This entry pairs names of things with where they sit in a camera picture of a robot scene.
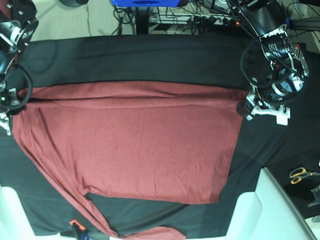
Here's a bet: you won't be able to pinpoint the blue plastic box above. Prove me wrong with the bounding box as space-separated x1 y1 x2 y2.
111 0 180 8

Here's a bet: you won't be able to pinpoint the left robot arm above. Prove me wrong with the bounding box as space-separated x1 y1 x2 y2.
233 0 310 126

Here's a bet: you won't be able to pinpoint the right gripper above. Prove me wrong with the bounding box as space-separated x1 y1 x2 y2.
0 72 25 136

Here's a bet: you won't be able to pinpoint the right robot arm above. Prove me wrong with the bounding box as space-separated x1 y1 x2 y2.
0 0 39 136

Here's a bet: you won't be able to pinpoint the white table frame right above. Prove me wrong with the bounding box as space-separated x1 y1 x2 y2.
225 167 316 240

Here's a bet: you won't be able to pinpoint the yellow-handled scissors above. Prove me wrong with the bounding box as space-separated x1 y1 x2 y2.
289 167 320 185

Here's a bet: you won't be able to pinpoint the red and black clamp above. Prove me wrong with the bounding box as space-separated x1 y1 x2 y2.
296 42 307 60

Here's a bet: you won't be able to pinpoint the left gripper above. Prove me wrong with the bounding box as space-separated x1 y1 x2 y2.
236 24 309 125

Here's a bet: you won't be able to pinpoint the black stand post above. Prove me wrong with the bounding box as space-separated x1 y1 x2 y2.
133 7 151 35

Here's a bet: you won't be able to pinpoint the white power strip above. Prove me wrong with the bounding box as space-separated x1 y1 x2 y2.
149 13 238 26

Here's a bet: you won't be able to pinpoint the blue clamp at bottom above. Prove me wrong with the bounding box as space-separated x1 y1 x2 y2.
69 219 93 240

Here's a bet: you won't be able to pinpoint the black table cloth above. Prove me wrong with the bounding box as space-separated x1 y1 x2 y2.
0 35 320 239

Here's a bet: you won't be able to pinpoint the red long-sleeve shirt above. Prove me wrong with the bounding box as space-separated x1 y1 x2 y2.
12 81 245 238

